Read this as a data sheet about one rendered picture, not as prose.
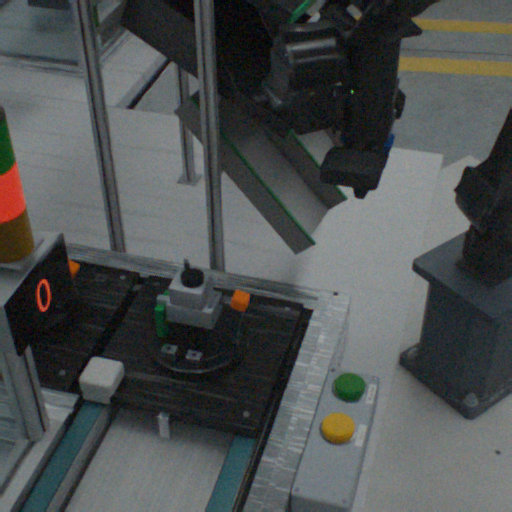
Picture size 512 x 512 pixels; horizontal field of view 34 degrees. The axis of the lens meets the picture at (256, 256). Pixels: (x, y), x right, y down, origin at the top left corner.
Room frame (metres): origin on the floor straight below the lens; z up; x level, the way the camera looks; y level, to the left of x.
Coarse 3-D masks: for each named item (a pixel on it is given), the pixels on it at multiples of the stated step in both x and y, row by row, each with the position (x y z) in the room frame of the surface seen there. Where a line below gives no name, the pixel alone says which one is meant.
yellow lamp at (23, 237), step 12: (24, 216) 0.66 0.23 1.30; (0, 228) 0.64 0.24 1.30; (12, 228) 0.65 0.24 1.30; (24, 228) 0.66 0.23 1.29; (0, 240) 0.64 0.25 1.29; (12, 240) 0.65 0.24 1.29; (24, 240) 0.65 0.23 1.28; (0, 252) 0.64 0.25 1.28; (12, 252) 0.64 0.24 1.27; (24, 252) 0.65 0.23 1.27
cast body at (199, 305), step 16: (192, 272) 0.82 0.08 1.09; (176, 288) 0.80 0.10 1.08; (192, 288) 0.80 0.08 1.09; (208, 288) 0.81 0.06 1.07; (160, 304) 0.82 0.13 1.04; (176, 304) 0.80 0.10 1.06; (192, 304) 0.79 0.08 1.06; (208, 304) 0.80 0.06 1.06; (176, 320) 0.80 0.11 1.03; (192, 320) 0.79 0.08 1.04; (208, 320) 0.79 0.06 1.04
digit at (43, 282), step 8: (48, 264) 0.68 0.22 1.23; (40, 272) 0.66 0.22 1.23; (48, 272) 0.68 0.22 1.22; (32, 280) 0.65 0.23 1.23; (40, 280) 0.66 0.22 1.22; (48, 280) 0.67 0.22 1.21; (32, 288) 0.64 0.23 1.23; (40, 288) 0.66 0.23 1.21; (48, 288) 0.67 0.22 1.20; (32, 296) 0.64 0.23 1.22; (40, 296) 0.65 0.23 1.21; (48, 296) 0.67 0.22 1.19; (56, 296) 0.68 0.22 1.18; (32, 304) 0.64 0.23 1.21; (40, 304) 0.65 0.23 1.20; (48, 304) 0.66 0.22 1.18; (40, 312) 0.65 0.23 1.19; (40, 320) 0.65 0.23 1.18
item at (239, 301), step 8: (224, 296) 0.81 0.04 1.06; (240, 296) 0.79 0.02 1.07; (248, 296) 0.80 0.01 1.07; (224, 304) 0.79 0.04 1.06; (232, 304) 0.79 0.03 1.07; (240, 304) 0.79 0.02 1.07; (232, 312) 0.79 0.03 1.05; (240, 312) 0.79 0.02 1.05; (232, 320) 0.79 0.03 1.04; (240, 320) 0.79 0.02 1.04; (232, 328) 0.79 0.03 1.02; (232, 336) 0.79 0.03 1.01
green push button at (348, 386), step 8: (344, 376) 0.75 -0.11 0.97; (352, 376) 0.75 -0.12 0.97; (336, 384) 0.74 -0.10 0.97; (344, 384) 0.74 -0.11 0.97; (352, 384) 0.74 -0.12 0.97; (360, 384) 0.73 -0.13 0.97; (336, 392) 0.73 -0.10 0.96; (344, 392) 0.72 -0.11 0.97; (352, 392) 0.72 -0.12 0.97; (360, 392) 0.72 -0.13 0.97
